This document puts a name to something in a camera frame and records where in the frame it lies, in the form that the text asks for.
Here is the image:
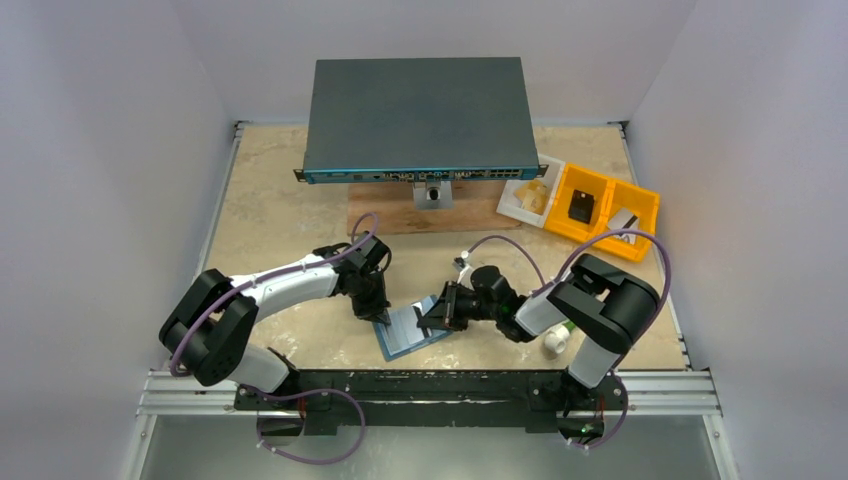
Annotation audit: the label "blue card holder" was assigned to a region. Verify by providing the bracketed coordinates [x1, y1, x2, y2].
[373, 295, 450, 362]

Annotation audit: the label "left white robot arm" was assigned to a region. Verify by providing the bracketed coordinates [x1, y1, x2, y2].
[158, 232, 392, 409]

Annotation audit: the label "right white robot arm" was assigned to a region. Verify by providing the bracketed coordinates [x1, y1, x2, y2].
[416, 254, 661, 407]

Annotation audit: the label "clear plastic card sleeves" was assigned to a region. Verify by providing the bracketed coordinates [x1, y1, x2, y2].
[381, 305, 431, 356]

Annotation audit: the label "white black card in bin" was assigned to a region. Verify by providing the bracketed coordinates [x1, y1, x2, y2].
[607, 208, 639, 245]

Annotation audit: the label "white pvc pipe fitting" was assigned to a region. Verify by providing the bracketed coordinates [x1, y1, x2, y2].
[543, 322, 575, 355]

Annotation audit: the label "wooden board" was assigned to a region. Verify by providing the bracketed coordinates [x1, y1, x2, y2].
[347, 181, 521, 234]

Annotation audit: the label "white tray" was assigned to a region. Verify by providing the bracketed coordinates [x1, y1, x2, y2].
[496, 154, 566, 228]

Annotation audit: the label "amber item in tray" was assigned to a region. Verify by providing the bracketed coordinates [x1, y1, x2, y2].
[514, 179, 549, 215]

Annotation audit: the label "black block in bin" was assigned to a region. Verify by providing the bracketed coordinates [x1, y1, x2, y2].
[568, 190, 595, 224]

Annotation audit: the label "yellow bin left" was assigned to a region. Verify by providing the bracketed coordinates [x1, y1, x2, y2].
[543, 164, 614, 243]

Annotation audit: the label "yellow bin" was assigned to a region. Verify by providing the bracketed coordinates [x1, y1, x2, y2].
[543, 164, 614, 243]
[594, 180, 660, 263]

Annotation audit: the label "yellow bin right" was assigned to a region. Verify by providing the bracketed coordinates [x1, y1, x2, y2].
[594, 180, 660, 263]

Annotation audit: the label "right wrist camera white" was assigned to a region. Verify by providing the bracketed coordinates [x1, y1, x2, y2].
[452, 250, 475, 284]

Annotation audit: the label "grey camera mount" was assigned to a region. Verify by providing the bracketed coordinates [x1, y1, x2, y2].
[413, 180, 454, 210]

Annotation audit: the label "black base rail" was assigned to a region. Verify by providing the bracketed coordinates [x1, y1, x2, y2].
[234, 369, 628, 440]

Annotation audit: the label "grey network switch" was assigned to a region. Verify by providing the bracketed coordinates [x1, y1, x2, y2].
[294, 57, 547, 184]

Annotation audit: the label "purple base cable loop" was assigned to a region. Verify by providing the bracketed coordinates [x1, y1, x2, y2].
[254, 389, 366, 466]

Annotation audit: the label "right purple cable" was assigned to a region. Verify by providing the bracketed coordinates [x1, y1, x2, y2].
[460, 229, 673, 326]

